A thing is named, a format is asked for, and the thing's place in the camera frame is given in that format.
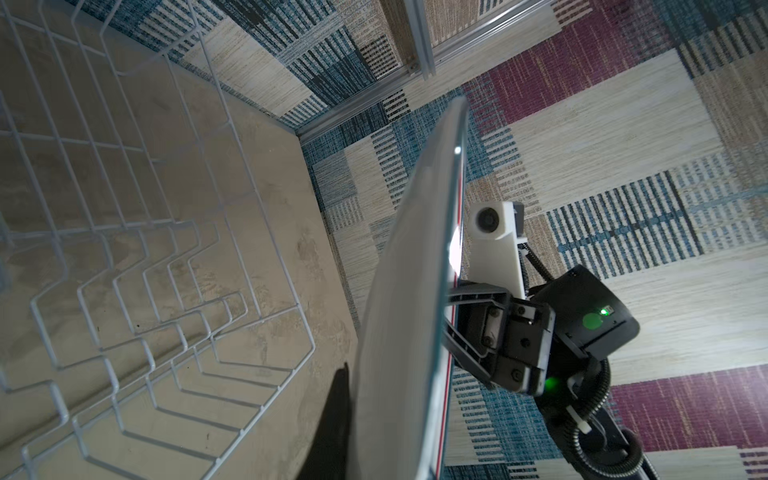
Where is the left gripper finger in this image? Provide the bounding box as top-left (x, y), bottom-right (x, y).
top-left (297, 363), bottom-right (351, 480)

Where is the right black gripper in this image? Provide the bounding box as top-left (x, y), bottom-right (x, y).
top-left (442, 282), bottom-right (555, 396)

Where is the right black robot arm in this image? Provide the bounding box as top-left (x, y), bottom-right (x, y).
top-left (443, 265), bottom-right (658, 479)

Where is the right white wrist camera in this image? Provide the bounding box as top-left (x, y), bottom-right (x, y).
top-left (466, 201), bottom-right (527, 299)

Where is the white wire dish rack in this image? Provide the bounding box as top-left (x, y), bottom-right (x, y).
top-left (1, 1), bottom-right (315, 479)

